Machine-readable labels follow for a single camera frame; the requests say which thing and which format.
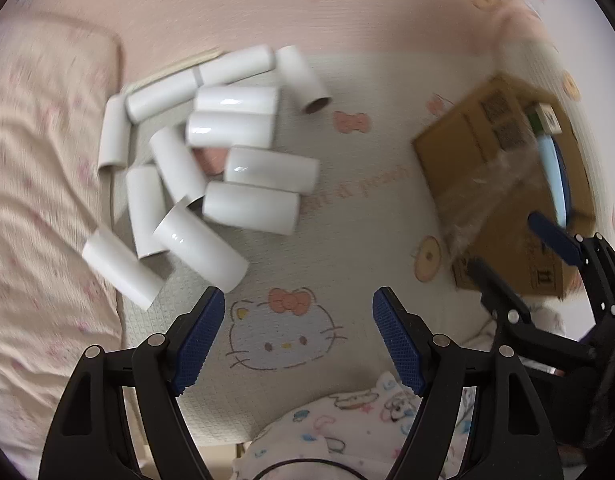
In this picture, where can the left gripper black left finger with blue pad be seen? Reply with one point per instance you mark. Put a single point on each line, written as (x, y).
(90, 435)

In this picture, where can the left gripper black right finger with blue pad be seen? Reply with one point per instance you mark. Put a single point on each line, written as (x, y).
(510, 435)

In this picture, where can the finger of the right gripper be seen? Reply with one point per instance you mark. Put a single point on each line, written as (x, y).
(593, 256)
(515, 327)

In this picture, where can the white paper roll tube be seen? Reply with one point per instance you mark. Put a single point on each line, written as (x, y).
(147, 208)
(114, 143)
(179, 169)
(105, 253)
(251, 208)
(184, 234)
(162, 95)
(224, 130)
(308, 91)
(236, 66)
(237, 99)
(269, 169)

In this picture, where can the spiral notebook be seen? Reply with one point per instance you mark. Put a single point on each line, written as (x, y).
(174, 68)

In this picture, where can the brown cardboard box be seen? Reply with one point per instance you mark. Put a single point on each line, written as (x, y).
(506, 150)

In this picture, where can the pink Hello Kitty mat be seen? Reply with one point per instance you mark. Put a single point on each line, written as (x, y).
(393, 67)

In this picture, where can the cream floral blanket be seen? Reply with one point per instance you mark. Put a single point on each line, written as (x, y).
(56, 76)

